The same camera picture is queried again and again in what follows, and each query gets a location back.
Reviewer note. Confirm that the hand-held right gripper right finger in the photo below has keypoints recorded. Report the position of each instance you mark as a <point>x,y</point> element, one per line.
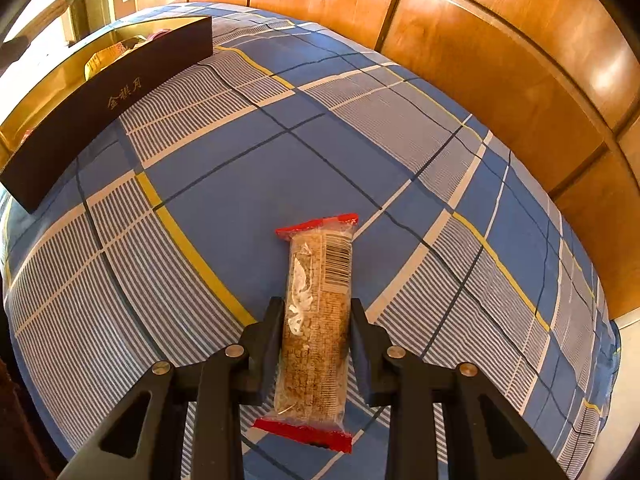
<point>362,355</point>

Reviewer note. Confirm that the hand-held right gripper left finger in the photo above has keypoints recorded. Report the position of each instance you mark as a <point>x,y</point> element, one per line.
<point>265,350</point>

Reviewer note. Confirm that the clear cereal bar packet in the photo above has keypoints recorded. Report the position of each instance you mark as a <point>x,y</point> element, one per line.
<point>315,320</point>

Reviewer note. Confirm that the black box with gold interior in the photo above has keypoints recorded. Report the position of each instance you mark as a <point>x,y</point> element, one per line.
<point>100,110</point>

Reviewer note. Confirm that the clear packet with orange edge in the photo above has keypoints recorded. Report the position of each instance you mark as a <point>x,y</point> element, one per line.
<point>120,57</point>

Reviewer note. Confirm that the purple candy wrapper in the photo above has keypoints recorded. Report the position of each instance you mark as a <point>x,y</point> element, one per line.
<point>160,36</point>

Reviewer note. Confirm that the wooden wardrobe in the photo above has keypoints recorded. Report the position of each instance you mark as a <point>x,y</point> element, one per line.
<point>475,60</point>

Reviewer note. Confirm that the wooden door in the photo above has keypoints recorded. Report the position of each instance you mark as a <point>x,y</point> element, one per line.
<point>100,5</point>

